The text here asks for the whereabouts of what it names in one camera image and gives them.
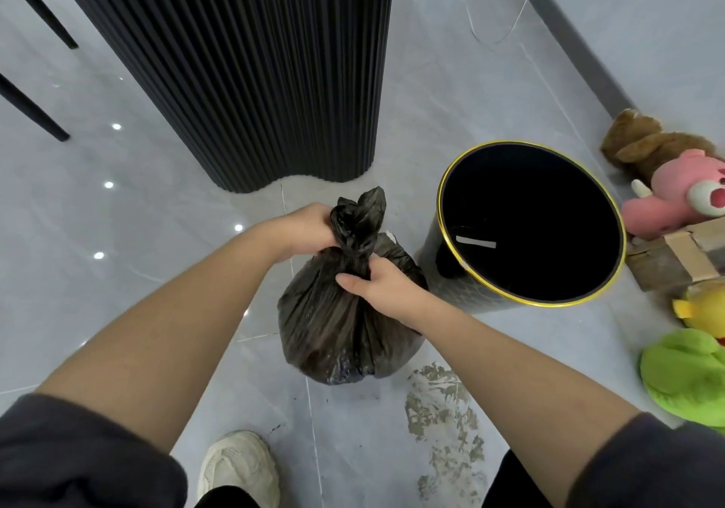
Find person's right hand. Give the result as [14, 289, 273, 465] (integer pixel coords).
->
[335, 254, 435, 333]

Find person's left hand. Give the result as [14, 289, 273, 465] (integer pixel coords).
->
[270, 203, 341, 263]

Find black garbage bag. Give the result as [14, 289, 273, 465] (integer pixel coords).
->
[277, 186, 429, 385]

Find person's left forearm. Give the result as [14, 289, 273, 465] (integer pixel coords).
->
[34, 221, 284, 453]

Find person's right forearm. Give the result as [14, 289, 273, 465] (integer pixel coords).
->
[416, 293, 643, 505]

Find black fluted table base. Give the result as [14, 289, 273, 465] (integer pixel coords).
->
[42, 0, 397, 195]

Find black gold-rimmed trash can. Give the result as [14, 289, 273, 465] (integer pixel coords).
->
[416, 141, 628, 315]

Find white sneaker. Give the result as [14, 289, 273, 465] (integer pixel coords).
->
[196, 431, 281, 508]

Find black trousers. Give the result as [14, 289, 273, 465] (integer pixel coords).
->
[195, 450, 571, 508]

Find grey baseboard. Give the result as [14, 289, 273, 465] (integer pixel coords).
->
[501, 0, 639, 121]

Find black chair leg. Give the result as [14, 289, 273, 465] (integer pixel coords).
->
[0, 73, 71, 143]
[0, 0, 79, 51]

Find taped cardboard box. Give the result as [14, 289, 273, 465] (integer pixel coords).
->
[625, 217, 725, 293]

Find brown plush toy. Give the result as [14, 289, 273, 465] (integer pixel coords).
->
[600, 108, 721, 187]

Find pink plush bear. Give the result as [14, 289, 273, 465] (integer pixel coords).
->
[621, 149, 725, 241]

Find dark grey sweater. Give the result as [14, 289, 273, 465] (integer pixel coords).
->
[0, 393, 725, 508]

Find green plush toy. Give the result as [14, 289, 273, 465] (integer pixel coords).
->
[639, 329, 725, 430]

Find yellow plush toy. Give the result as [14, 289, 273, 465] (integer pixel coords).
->
[672, 281, 725, 340]

